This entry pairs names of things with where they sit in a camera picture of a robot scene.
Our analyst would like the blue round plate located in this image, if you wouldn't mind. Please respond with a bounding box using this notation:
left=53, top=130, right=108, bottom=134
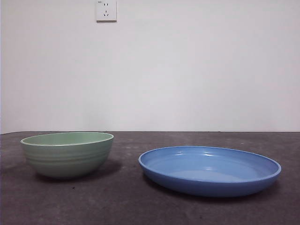
left=138, top=146, right=282, bottom=197

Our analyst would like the white wall socket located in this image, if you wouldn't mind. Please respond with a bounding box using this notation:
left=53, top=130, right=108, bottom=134
left=96, top=0, right=118, bottom=23

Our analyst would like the pale green ribbed bowl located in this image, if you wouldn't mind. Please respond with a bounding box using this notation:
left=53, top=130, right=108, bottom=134
left=20, top=132, right=115, bottom=180

